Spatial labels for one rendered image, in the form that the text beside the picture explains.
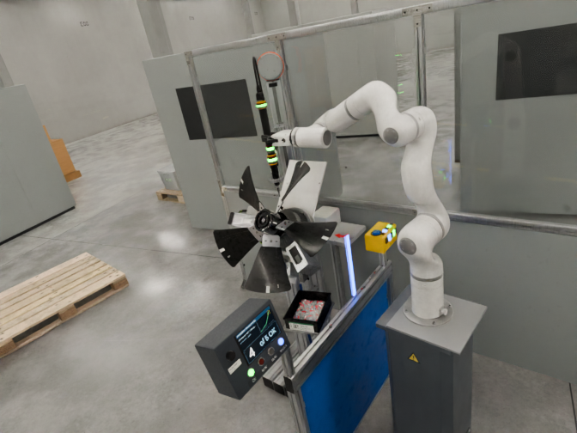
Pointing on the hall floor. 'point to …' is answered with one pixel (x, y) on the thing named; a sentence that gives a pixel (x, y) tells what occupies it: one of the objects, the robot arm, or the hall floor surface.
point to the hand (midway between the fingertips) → (268, 137)
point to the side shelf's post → (338, 275)
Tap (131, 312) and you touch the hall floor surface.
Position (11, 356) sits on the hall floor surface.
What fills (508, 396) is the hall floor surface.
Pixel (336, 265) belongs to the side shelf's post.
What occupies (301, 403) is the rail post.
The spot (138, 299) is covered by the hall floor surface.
